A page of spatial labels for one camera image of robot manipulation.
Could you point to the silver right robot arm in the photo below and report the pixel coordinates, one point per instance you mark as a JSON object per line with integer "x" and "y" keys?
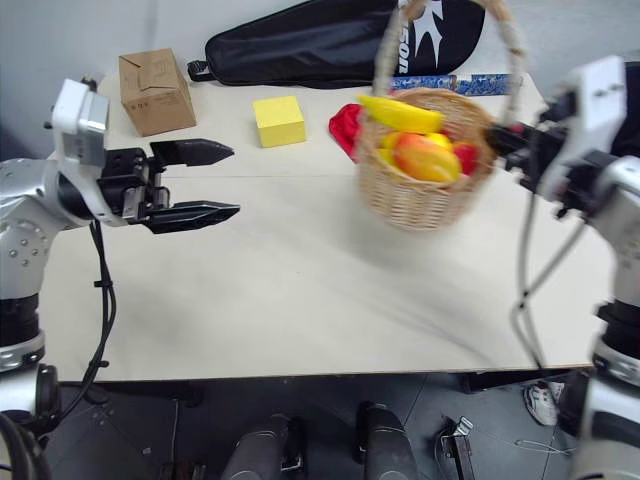
{"x": 620, "y": 200}

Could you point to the red fruit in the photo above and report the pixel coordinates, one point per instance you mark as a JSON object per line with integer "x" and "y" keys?
{"x": 465, "y": 157}

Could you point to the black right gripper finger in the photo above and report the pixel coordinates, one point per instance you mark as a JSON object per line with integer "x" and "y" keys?
{"x": 505, "y": 136}
{"x": 514, "y": 161}

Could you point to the black metal floor bracket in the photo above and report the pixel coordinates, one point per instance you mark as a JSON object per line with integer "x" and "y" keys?
{"x": 457, "y": 447}

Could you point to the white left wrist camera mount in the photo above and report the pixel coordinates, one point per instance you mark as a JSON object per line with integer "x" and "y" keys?
{"x": 75, "y": 125}

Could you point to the yellow foam block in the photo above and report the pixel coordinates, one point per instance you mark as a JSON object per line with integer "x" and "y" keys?
{"x": 279, "y": 122}

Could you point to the blue patterned tube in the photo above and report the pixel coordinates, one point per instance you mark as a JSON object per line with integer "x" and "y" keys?
{"x": 480, "y": 84}

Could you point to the brown cardboard box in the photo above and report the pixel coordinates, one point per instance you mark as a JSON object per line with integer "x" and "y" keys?
{"x": 157, "y": 95}

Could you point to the white sneaker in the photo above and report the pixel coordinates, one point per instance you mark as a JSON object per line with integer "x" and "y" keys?
{"x": 542, "y": 402}

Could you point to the small yellow fruit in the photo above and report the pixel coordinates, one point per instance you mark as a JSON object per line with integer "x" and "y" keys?
{"x": 440, "y": 140}

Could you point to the orange yellow mango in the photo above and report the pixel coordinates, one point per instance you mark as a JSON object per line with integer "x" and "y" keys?
{"x": 425, "y": 160}

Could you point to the red cloth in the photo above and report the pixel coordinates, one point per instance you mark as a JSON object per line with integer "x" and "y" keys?
{"x": 345, "y": 127}

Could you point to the dark rounded shape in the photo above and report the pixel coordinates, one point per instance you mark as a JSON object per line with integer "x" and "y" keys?
{"x": 385, "y": 445}
{"x": 260, "y": 450}

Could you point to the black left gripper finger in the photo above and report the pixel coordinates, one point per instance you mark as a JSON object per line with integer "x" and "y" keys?
{"x": 192, "y": 152}
{"x": 195, "y": 215}

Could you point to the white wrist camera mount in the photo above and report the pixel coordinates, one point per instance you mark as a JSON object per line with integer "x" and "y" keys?
{"x": 590, "y": 115}
{"x": 75, "y": 125}

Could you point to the black racket bag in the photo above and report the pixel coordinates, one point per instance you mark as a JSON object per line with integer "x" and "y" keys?
{"x": 300, "y": 45}

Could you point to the yellow banana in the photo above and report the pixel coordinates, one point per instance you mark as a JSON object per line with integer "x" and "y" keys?
{"x": 400, "y": 112}

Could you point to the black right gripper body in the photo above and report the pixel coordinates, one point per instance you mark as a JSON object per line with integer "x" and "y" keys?
{"x": 540, "y": 150}

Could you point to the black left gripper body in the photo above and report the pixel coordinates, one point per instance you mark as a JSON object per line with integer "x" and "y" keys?
{"x": 125, "y": 185}

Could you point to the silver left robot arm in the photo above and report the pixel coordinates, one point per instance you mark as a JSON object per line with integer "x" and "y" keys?
{"x": 22, "y": 200}

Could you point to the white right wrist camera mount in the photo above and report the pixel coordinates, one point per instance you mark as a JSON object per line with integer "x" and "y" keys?
{"x": 590, "y": 115}

